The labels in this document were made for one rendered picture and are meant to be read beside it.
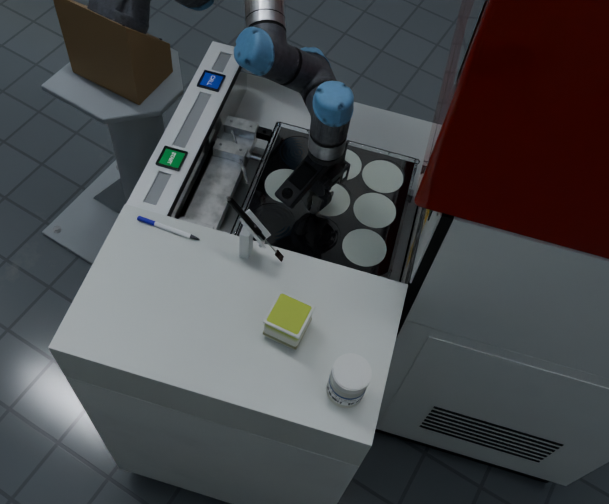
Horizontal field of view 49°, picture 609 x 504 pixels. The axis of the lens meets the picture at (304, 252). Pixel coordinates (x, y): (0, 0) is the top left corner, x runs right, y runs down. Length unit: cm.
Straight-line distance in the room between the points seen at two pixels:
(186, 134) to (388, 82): 172
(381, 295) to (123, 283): 52
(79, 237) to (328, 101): 155
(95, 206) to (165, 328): 141
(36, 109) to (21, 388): 123
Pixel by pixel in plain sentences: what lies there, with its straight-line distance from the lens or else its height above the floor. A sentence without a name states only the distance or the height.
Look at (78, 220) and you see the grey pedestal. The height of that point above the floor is 1.
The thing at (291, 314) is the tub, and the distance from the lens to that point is 126.
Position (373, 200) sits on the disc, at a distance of 159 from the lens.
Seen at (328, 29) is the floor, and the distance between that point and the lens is 340.
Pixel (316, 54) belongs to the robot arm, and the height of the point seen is 125.
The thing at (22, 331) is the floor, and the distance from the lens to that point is 250.
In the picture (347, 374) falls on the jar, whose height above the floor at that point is 106.
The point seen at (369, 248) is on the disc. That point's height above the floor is 90.
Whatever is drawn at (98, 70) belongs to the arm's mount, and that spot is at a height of 88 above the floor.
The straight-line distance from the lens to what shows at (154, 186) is 152.
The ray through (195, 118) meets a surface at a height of 96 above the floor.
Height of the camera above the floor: 216
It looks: 58 degrees down
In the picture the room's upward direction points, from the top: 9 degrees clockwise
